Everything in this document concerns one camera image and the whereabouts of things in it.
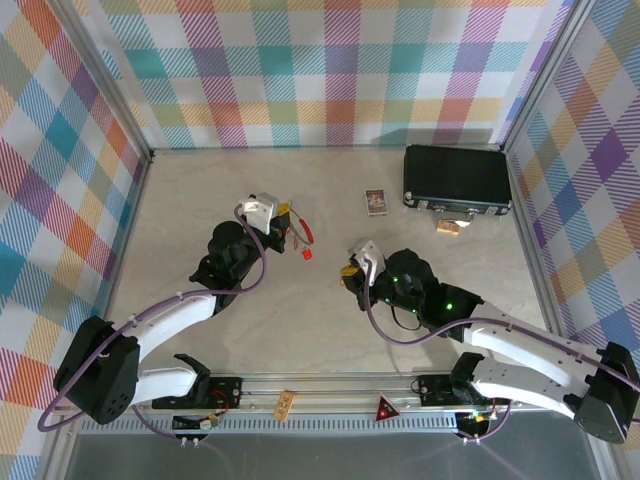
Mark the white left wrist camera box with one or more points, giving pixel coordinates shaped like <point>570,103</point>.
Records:
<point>257,210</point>

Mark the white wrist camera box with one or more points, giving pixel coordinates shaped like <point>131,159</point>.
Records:
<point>257,210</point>
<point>370,255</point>

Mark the aluminium frame post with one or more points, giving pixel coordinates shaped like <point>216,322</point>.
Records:
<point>543,75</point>
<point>106,75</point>

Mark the red triangular warning sign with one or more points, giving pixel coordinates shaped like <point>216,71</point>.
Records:
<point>385,410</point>

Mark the perforated metal strip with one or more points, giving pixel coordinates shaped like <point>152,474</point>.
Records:
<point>325,424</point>

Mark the wooden sheep picture block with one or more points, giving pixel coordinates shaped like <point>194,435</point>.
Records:
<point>448,227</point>

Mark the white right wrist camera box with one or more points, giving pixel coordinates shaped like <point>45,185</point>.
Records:
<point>370,255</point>

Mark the aluminium front rail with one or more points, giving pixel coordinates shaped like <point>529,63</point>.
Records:
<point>325,387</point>

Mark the aluminium side rail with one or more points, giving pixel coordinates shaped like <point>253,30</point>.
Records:
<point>538,250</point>
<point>131,210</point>

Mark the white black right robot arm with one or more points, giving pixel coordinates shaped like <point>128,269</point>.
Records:
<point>525,345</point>

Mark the small green circuit board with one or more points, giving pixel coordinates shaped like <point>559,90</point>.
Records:
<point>206,424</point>
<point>477,419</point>

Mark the playing card box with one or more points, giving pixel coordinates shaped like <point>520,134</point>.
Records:
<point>376,202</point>

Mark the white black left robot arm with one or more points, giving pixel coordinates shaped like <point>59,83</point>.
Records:
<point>170,320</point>

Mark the black ribbed aluminium case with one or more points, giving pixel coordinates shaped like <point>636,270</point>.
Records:
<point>455,175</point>

